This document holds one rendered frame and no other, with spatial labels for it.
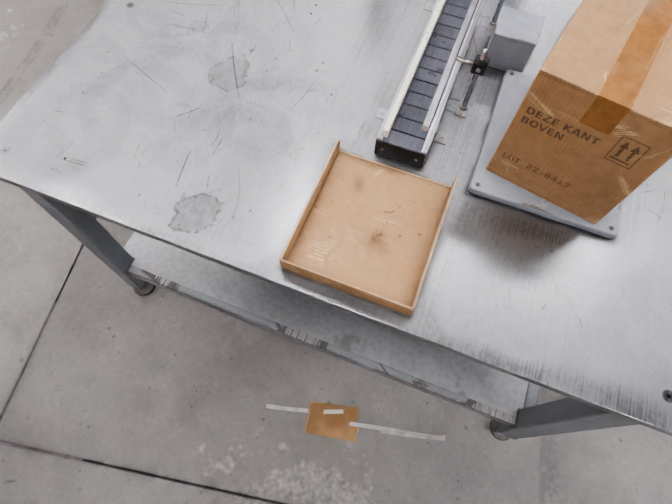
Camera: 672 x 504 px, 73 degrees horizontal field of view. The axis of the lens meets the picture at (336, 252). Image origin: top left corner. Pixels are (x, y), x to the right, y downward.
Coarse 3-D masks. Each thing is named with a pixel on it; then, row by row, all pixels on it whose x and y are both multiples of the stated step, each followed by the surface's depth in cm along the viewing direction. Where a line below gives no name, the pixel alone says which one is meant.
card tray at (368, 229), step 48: (336, 144) 95; (336, 192) 94; (384, 192) 94; (432, 192) 95; (288, 240) 85; (336, 240) 90; (384, 240) 90; (432, 240) 90; (336, 288) 86; (384, 288) 86
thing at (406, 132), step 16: (448, 0) 113; (464, 0) 113; (448, 16) 110; (464, 16) 110; (432, 32) 108; (448, 32) 108; (432, 48) 106; (448, 48) 106; (432, 64) 104; (416, 80) 101; (432, 80) 102; (416, 96) 99; (432, 96) 100; (400, 112) 98; (416, 112) 98; (400, 128) 96; (416, 128) 96; (400, 144) 94; (416, 144) 94
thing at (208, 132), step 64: (128, 0) 118; (192, 0) 118; (256, 0) 119; (320, 0) 119; (384, 0) 120; (512, 0) 121; (576, 0) 121; (64, 64) 108; (128, 64) 108; (192, 64) 109; (256, 64) 109; (320, 64) 110; (384, 64) 110; (0, 128) 100; (64, 128) 100; (128, 128) 101; (192, 128) 101; (256, 128) 101; (320, 128) 102; (448, 128) 102; (64, 192) 93; (128, 192) 94; (192, 192) 94; (256, 192) 94; (640, 192) 96; (256, 256) 88; (448, 256) 89; (512, 256) 89; (576, 256) 90; (640, 256) 90; (384, 320) 83; (448, 320) 84; (512, 320) 84; (576, 320) 84; (640, 320) 84; (576, 384) 79; (640, 384) 79
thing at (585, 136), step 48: (624, 0) 78; (576, 48) 73; (624, 48) 73; (528, 96) 76; (576, 96) 71; (624, 96) 69; (528, 144) 84; (576, 144) 78; (624, 144) 73; (576, 192) 86; (624, 192) 80
